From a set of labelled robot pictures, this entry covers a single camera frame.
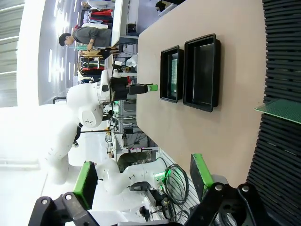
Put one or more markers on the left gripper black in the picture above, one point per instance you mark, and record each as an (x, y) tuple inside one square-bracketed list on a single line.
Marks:
[(120, 89)]

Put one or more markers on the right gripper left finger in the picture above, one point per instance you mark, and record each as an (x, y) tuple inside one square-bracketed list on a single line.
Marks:
[(87, 183)]

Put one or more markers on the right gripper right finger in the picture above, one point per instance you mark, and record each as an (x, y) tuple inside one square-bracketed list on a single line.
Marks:
[(202, 174)]

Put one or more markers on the black ESD tray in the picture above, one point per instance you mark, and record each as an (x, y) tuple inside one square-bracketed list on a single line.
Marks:
[(165, 94), (202, 77)]

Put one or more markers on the green circuit board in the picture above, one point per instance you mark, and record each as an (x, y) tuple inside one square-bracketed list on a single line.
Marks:
[(174, 75), (284, 110)]

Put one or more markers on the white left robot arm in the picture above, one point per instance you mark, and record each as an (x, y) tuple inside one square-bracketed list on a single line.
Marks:
[(82, 101)]

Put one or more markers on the white height-adjustable table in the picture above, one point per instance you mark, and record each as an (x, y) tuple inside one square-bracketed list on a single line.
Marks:
[(120, 21)]

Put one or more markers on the background man with glasses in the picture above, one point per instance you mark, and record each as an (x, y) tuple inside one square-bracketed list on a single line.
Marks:
[(94, 35)]

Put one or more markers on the black bag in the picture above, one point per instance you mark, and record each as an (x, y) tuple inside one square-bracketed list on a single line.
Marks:
[(162, 4)]

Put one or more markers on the clothing rack with garments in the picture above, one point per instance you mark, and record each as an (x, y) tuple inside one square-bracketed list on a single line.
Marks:
[(101, 16)]

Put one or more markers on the black slotted board rack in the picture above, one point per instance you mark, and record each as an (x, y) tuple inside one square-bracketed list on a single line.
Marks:
[(282, 58)]

